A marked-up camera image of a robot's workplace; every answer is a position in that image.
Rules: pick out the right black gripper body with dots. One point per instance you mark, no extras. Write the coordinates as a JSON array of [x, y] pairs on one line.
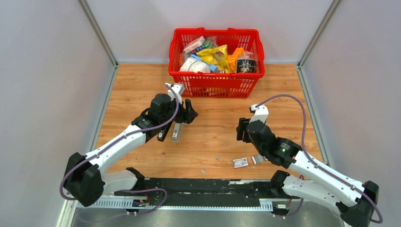
[[242, 123]]

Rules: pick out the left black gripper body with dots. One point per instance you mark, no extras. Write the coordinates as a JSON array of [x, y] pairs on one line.
[[181, 116]]

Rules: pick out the grey and black stapler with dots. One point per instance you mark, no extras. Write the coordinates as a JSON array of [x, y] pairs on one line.
[[178, 127]]

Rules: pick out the red white staple box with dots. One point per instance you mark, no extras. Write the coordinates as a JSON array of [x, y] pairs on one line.
[[240, 162]]

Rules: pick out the grey staple strip box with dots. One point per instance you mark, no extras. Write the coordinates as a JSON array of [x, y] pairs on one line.
[[257, 159]]

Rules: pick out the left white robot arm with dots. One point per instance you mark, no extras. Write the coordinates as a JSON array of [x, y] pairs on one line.
[[86, 178]]

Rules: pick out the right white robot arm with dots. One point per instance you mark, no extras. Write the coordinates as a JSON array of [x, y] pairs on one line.
[[353, 200]]

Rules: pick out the red plastic shopping basket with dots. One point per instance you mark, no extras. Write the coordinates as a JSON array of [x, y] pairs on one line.
[[232, 85]]

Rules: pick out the white round package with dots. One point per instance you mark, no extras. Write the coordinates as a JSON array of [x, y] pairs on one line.
[[194, 65]]

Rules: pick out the yellow snack bag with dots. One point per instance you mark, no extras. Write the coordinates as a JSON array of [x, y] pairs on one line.
[[217, 56]]

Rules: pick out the black can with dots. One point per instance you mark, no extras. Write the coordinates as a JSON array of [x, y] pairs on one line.
[[245, 65]]

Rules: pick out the orange package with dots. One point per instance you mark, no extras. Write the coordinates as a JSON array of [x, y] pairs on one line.
[[232, 59]]

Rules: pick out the white pink box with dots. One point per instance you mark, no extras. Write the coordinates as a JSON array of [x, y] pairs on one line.
[[195, 45]]

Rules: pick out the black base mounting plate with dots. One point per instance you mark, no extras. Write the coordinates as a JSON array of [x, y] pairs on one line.
[[195, 192]]

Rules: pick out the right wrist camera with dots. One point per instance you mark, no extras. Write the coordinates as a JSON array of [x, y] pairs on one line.
[[260, 113]]

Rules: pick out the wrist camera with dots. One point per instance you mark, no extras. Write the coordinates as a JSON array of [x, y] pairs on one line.
[[260, 113], [175, 90]]

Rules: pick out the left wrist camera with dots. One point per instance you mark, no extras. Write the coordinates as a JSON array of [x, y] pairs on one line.
[[175, 90]]

